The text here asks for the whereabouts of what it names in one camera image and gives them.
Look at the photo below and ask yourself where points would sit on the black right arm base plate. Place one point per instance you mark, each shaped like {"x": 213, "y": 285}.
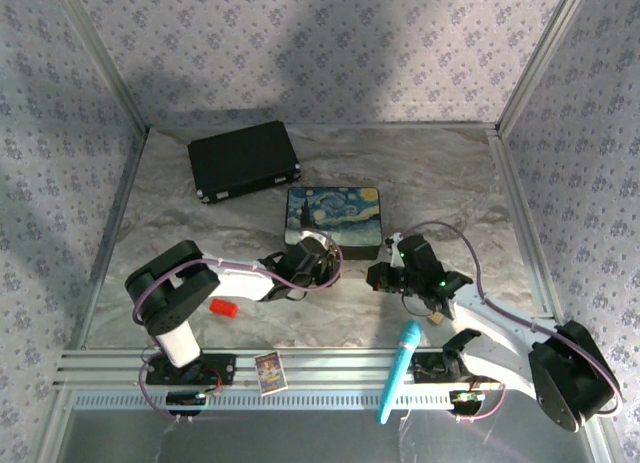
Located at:
{"x": 425, "y": 368}

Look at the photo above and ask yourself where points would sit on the aluminium table side rail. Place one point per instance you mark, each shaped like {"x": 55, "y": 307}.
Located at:
{"x": 117, "y": 238}
{"x": 522, "y": 223}

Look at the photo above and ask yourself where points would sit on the aluminium frame post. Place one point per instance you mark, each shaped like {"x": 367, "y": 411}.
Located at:
{"x": 107, "y": 58}
{"x": 542, "y": 53}

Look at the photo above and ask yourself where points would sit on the small black electronics module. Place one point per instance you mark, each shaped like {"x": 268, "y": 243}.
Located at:
{"x": 467, "y": 399}
{"x": 186, "y": 398}

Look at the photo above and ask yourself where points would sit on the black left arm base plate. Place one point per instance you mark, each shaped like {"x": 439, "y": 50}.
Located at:
{"x": 220, "y": 369}

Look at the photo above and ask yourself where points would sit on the small illustrated card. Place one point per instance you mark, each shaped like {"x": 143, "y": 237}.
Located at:
{"x": 269, "y": 373}

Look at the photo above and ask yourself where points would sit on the starry night painted box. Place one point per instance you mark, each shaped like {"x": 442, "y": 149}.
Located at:
{"x": 332, "y": 215}

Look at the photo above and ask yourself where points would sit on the black hard case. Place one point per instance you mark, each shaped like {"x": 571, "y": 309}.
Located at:
{"x": 242, "y": 160}

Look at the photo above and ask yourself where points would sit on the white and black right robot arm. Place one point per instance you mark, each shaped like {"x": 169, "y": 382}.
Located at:
{"x": 505, "y": 328}

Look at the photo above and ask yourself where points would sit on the brass padlock with steel shackle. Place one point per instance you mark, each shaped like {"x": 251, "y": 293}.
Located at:
{"x": 436, "y": 317}

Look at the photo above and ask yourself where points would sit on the teal cylindrical tube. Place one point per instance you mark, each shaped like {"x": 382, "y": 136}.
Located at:
{"x": 401, "y": 370}

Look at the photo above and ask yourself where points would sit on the red plastic block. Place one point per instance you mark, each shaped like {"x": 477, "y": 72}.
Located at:
{"x": 224, "y": 307}

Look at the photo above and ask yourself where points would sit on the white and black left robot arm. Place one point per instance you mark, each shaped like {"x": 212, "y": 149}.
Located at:
{"x": 240, "y": 279}

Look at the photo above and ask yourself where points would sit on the aluminium table edge rail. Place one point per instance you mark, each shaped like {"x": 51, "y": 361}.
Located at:
{"x": 320, "y": 359}

